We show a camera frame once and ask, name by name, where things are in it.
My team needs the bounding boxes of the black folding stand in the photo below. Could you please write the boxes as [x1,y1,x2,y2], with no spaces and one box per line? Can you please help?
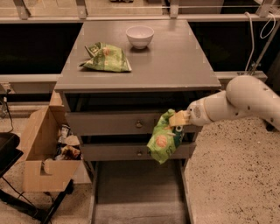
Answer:
[0,132,74,224]

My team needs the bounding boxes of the green rice chip bag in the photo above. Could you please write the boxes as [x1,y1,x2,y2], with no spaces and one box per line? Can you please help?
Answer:
[147,109,185,164]

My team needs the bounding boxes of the green chip bag on counter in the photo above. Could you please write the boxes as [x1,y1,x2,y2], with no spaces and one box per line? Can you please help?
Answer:
[80,42,132,73]

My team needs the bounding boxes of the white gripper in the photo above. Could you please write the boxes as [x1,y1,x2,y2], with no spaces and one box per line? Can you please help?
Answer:
[169,98,212,127]

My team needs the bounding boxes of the grey metal railing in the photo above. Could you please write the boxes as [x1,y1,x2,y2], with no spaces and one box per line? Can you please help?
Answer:
[0,0,279,93]

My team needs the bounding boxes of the cardboard box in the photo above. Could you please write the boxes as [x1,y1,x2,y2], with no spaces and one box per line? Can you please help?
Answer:
[20,92,88,192]

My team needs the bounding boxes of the top grey drawer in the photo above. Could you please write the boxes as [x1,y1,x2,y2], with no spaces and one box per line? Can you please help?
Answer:
[65,108,210,137]

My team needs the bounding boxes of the open bottom grey drawer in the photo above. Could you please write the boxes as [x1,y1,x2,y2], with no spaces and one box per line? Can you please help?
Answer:
[89,160,194,224]

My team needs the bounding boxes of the white cable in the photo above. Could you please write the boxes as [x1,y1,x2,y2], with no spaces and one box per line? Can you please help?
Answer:
[243,11,277,74]

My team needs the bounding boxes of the black cable on left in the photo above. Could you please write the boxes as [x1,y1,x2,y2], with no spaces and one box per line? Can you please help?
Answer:
[1,87,15,134]

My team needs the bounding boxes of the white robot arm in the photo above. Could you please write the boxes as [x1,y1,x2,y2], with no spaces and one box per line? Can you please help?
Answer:
[169,75,280,130]

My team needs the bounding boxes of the snack packages in box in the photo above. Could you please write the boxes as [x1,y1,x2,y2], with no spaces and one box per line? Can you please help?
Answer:
[54,124,81,160]

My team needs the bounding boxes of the white ceramic bowl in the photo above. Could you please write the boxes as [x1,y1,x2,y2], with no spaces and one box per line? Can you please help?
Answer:
[126,25,154,49]

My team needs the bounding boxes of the grey wooden drawer cabinet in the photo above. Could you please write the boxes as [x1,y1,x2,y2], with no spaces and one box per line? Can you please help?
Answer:
[55,20,221,224]

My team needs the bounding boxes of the middle grey drawer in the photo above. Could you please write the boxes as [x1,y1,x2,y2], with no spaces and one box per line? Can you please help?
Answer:
[80,142,198,162]

